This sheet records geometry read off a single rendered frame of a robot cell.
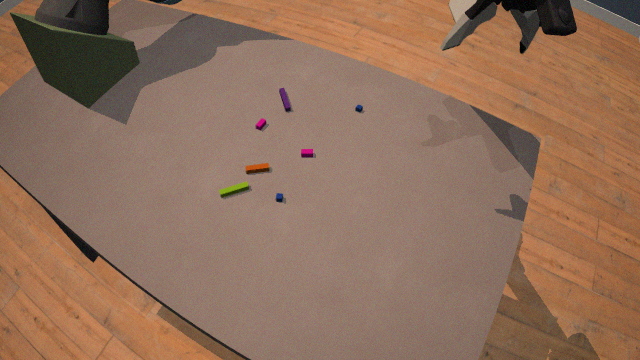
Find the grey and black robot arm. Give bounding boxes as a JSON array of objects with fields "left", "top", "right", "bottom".
[{"left": 34, "top": 0, "right": 577, "bottom": 36}]

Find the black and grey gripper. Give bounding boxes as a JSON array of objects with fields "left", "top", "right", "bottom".
[{"left": 440, "top": 0, "right": 541, "bottom": 54}]

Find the purple rod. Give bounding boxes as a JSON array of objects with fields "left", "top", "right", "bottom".
[{"left": 279, "top": 88, "right": 291, "bottom": 112}]

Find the orange rod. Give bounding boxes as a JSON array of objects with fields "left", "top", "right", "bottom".
[{"left": 246, "top": 163, "right": 269, "bottom": 174}]

